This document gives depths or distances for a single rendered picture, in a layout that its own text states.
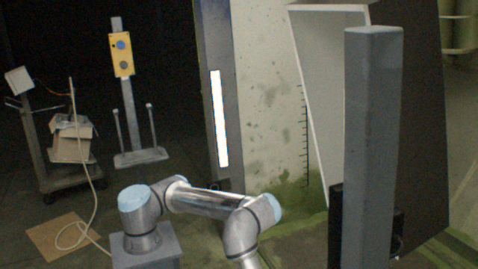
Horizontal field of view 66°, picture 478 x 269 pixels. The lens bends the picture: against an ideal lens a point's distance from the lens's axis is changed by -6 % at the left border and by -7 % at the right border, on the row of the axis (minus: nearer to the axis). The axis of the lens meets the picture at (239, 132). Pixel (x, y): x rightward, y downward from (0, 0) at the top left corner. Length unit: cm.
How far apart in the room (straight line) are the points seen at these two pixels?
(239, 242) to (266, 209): 16
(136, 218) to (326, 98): 115
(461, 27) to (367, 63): 244
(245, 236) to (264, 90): 139
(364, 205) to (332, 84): 170
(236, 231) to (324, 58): 112
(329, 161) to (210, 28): 104
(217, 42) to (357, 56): 197
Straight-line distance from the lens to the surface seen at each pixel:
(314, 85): 209
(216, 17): 237
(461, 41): 286
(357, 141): 47
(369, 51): 43
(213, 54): 238
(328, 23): 210
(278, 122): 263
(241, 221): 132
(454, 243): 284
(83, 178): 401
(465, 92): 315
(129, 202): 174
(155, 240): 185
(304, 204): 298
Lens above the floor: 168
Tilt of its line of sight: 19 degrees down
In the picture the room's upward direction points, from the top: 5 degrees counter-clockwise
